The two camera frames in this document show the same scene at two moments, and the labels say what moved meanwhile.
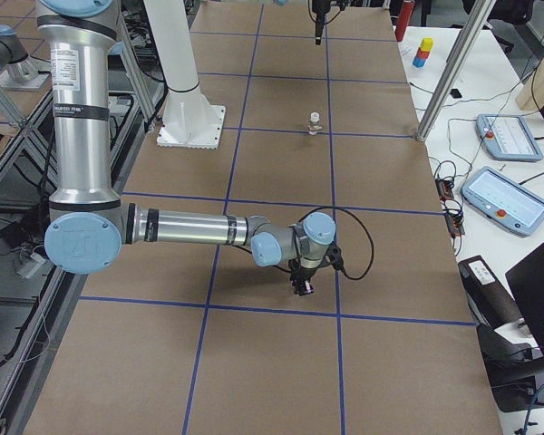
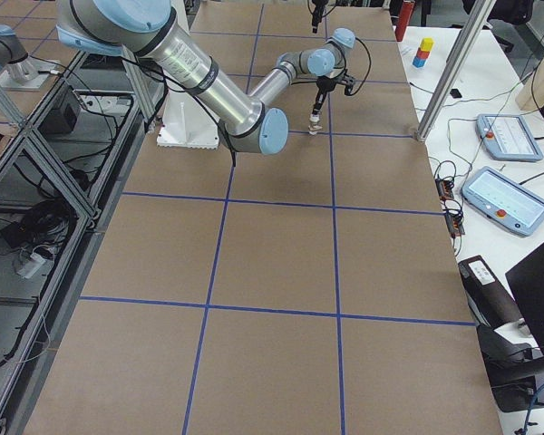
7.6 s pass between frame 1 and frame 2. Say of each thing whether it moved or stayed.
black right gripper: moved
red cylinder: stayed
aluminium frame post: stayed
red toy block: stayed
